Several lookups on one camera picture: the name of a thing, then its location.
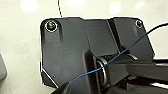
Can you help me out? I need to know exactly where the thin blue cable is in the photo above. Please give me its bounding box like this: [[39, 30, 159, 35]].
[[69, 22, 168, 86]]

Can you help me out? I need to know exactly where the grey cylindrical torso joint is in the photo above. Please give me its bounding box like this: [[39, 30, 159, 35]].
[[94, 57, 111, 89]]

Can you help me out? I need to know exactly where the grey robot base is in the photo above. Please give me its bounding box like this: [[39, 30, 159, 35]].
[[39, 17, 156, 91]]

